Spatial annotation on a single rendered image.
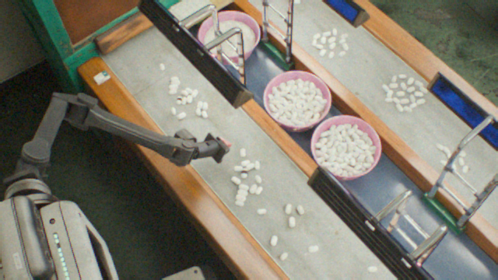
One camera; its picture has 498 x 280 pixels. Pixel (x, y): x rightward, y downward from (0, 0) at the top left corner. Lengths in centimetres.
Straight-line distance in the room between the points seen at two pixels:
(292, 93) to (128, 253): 117
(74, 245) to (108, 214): 165
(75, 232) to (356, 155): 119
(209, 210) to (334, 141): 55
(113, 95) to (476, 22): 237
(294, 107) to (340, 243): 59
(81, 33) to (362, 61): 118
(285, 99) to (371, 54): 44
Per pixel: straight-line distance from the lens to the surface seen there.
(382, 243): 163
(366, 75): 236
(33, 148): 157
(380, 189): 217
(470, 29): 370
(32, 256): 110
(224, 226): 198
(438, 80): 195
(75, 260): 128
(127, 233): 287
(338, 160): 212
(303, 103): 225
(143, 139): 187
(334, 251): 198
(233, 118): 221
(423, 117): 229
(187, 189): 205
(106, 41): 241
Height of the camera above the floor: 260
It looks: 60 degrees down
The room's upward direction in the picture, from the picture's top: 4 degrees counter-clockwise
